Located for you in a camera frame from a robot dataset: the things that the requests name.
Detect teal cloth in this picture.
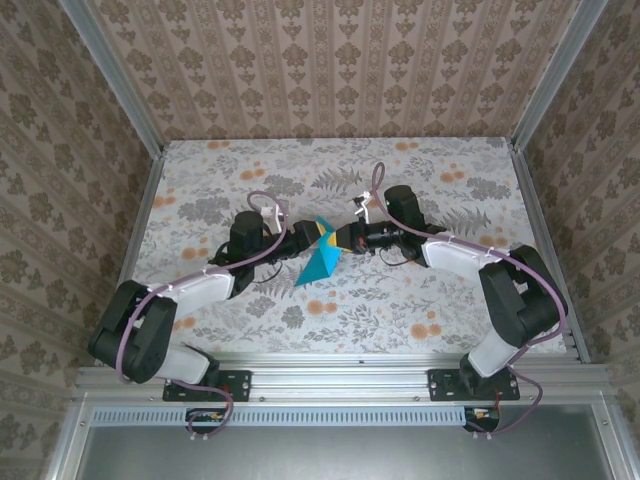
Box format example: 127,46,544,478
293,216,342,289

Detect black connector box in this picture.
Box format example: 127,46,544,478
463,405,502,434
185,407,229,435

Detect grey metal panel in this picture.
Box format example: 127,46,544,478
74,424,614,480

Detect aluminium table side rail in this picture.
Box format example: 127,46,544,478
508,143,592,365
93,154,167,366

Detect aluminium cross rail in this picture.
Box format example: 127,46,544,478
74,352,614,402

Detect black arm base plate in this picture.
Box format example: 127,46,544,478
427,368,521,403
162,368,252,403

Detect slotted grey cable duct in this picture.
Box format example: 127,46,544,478
92,405,469,427

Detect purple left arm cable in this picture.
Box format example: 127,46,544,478
115,191,290,442

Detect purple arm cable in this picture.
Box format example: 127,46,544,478
370,161,569,441
115,191,290,442

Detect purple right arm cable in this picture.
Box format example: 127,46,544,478
370,161,569,441

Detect aluminium frame post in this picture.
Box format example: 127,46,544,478
56,0,166,160
509,0,612,151

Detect aluminium lower frame bar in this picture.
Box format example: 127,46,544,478
43,399,96,480
589,402,632,480

